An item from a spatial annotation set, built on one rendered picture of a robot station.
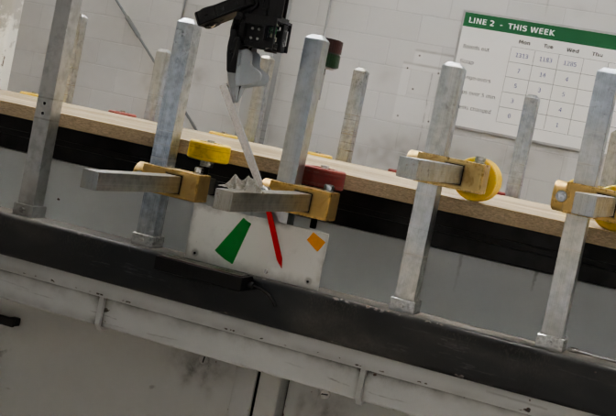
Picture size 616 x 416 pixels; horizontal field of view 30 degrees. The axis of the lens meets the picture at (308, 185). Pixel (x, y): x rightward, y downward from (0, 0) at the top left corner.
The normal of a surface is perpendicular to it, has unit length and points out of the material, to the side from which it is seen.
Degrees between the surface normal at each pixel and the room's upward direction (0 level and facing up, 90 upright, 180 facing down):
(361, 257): 90
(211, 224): 90
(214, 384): 90
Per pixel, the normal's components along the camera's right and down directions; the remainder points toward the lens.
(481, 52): -0.36, -0.02
